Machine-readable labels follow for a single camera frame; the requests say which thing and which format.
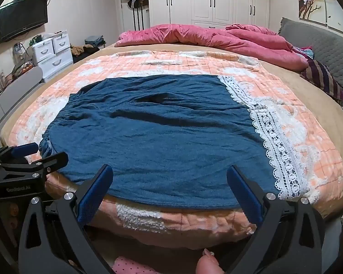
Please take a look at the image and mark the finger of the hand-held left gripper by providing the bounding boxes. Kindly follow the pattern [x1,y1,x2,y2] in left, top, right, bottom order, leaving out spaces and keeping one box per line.
[8,143,40,159]
[0,152,69,177]

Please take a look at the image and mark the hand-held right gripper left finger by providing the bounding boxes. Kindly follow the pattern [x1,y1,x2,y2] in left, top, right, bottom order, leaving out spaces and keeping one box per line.
[19,164,115,274]

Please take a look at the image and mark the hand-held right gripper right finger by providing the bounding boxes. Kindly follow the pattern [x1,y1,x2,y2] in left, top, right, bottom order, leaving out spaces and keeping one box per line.
[226,165,328,274]

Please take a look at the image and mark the blue pants with lace trim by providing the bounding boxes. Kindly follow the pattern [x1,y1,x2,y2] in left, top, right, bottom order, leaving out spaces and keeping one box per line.
[38,74,311,209]

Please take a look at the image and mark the person's right hand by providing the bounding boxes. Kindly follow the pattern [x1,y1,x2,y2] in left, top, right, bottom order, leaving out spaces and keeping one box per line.
[196,248,224,274]

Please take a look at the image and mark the grey chair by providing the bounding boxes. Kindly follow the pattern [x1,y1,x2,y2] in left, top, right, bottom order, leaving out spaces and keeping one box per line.
[0,67,43,145]

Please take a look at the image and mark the person's pink dotted clothing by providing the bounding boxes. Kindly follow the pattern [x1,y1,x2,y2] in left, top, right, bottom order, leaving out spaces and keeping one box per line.
[111,257,161,274]

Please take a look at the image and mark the large white drawer unit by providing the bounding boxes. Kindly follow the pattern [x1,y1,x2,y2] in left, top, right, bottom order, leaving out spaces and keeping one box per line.
[38,48,74,82]

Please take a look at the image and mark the small white drawer unit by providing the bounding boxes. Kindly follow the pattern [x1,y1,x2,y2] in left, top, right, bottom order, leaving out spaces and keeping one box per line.
[51,31,72,53]
[31,38,56,63]

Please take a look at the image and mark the bed with tan sheet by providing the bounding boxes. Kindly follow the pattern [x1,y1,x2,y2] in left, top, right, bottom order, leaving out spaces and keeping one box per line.
[0,42,343,252]

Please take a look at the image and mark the dark folded clothes pile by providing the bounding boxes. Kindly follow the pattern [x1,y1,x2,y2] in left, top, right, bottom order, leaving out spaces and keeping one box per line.
[84,35,106,49]

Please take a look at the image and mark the striped dark cloth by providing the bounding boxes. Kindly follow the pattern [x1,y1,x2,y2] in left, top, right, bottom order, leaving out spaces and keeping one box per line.
[300,60,343,102]

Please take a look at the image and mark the peach and white blanket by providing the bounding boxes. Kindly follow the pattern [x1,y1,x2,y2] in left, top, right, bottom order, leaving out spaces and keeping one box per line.
[0,50,343,250]

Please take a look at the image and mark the teal and pink cloth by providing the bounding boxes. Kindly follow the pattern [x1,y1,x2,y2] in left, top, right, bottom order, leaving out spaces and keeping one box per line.
[293,46,315,60]

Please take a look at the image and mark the pink comforter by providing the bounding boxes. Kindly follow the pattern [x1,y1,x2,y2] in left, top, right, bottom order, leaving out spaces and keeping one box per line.
[114,23,309,72]

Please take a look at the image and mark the white door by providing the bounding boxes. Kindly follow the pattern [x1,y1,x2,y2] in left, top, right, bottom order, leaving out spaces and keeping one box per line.
[119,0,150,32]

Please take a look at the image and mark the grey quilted headboard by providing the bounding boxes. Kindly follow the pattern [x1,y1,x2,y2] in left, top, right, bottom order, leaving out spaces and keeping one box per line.
[279,17,343,97]

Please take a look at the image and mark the white wardrobe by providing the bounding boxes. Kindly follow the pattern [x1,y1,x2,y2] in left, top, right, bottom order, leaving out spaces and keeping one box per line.
[147,0,271,29]

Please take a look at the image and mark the black wall television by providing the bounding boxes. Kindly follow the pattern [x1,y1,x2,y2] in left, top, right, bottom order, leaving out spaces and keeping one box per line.
[0,0,49,45]

